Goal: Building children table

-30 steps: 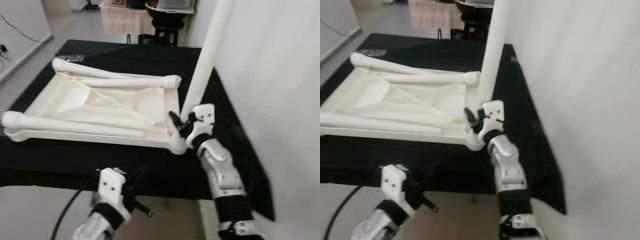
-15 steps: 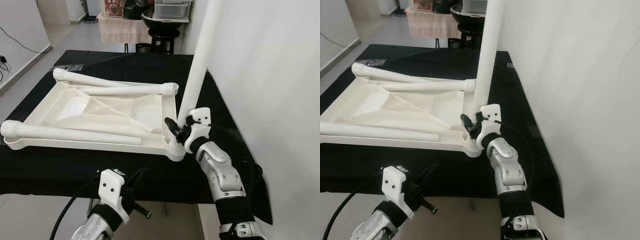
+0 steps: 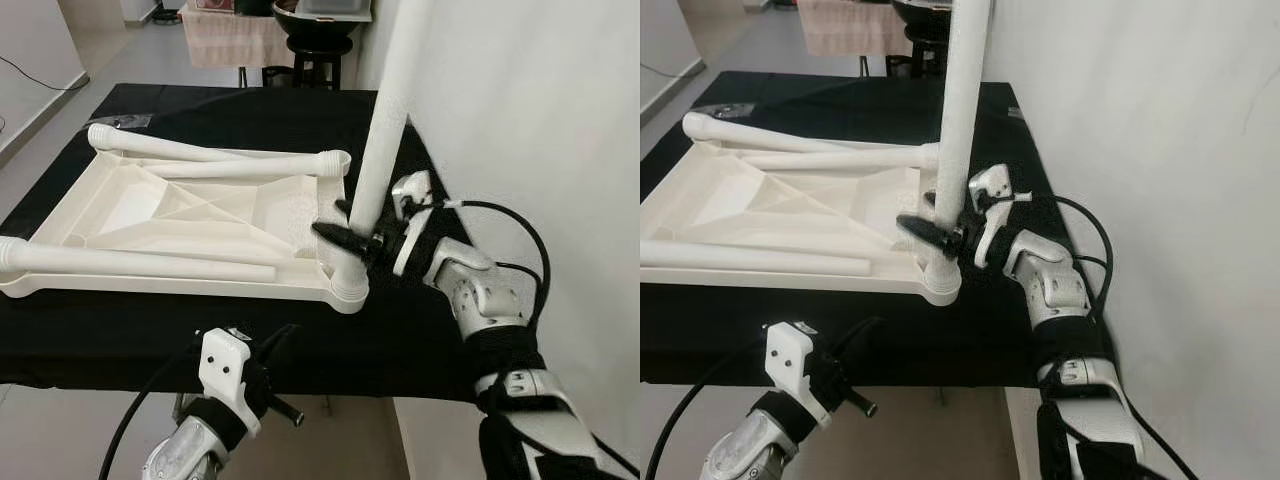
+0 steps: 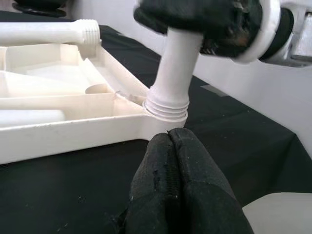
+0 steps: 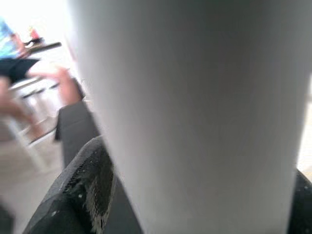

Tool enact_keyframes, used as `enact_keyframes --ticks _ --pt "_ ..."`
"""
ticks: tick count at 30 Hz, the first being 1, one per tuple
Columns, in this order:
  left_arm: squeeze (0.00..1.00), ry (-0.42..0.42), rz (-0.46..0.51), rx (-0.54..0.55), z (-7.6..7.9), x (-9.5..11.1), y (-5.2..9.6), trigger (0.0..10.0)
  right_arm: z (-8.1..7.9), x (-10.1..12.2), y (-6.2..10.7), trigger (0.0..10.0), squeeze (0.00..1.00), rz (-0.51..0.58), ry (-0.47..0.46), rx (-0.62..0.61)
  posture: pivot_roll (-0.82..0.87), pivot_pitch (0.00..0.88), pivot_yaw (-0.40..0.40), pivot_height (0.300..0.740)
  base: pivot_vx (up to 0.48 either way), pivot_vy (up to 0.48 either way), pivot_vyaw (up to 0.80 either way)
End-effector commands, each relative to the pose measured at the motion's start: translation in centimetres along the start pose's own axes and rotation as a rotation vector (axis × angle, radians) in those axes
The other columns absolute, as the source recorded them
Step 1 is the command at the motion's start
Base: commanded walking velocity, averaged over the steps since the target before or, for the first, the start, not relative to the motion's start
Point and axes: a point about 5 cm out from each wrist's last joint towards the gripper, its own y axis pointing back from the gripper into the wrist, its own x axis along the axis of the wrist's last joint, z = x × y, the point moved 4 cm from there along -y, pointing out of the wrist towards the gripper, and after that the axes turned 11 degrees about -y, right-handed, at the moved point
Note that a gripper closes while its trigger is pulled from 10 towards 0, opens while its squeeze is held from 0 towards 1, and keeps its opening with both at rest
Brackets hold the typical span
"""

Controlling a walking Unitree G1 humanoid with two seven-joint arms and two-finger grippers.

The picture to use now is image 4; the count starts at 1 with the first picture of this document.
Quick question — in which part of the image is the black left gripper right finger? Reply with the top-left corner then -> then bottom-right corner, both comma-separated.
169,128 -> 255,234

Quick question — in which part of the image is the black round stool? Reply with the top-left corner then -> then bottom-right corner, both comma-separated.
12,6 -> 66,18

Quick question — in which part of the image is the black tablecloth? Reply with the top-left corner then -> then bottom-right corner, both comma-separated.
0,11 -> 312,234

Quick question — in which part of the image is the grey tape strip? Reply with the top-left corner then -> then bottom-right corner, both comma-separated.
199,84 -> 228,98

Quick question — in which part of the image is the black wok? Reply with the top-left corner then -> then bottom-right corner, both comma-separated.
14,0 -> 61,8

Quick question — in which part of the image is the white plastic table top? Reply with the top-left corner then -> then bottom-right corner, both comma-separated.
0,42 -> 190,165

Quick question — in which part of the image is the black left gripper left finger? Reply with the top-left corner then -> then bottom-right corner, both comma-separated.
124,133 -> 182,234

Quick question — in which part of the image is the white plastic table leg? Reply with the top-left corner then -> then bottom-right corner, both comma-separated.
0,109 -> 66,127
0,19 -> 102,48
142,25 -> 204,121

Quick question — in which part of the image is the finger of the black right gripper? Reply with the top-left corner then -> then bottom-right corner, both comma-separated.
133,0 -> 220,36

